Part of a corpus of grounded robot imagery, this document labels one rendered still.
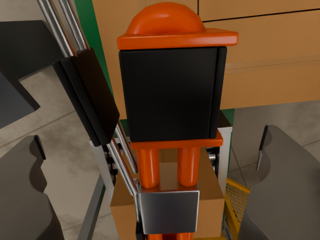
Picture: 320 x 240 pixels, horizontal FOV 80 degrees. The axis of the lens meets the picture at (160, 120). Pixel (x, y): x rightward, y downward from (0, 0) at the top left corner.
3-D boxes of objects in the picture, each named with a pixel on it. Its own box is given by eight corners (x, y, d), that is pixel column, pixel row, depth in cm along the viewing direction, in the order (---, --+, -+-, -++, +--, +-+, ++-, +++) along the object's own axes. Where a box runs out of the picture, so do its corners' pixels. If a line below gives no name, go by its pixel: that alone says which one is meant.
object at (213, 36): (207, 118, 20) (223, 147, 15) (135, 121, 20) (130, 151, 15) (216, 27, 16) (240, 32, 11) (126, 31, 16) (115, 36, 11)
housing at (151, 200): (192, 200, 26) (199, 233, 22) (142, 202, 26) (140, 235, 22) (195, 160, 23) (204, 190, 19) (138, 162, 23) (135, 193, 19)
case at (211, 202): (198, 209, 130) (214, 281, 95) (139, 213, 130) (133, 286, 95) (200, 135, 101) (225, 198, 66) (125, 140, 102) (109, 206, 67)
